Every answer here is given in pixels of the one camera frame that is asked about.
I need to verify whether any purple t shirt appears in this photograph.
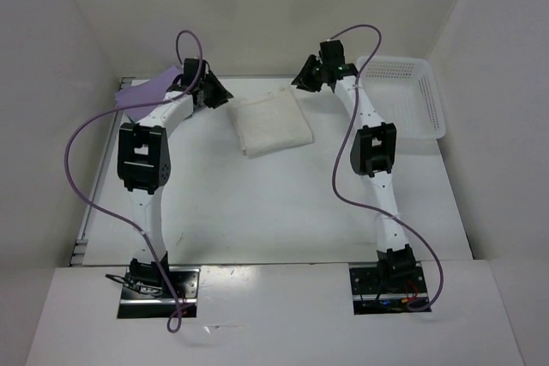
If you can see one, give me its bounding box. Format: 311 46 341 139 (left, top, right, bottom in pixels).
115 65 182 107

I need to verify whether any white cloth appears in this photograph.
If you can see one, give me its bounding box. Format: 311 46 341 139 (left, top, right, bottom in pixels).
228 87 314 159

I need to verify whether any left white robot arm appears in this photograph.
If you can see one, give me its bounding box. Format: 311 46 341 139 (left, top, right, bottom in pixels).
117 58 232 297

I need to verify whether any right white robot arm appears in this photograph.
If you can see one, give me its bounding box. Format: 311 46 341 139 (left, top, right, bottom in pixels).
292 39 416 291

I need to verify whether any white plastic basket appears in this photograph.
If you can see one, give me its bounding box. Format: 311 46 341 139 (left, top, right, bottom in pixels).
361 56 446 141

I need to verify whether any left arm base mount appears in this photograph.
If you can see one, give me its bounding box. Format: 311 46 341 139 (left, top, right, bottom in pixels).
105 267 200 319

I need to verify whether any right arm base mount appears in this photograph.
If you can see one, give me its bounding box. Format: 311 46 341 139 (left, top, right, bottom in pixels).
349 264 430 315

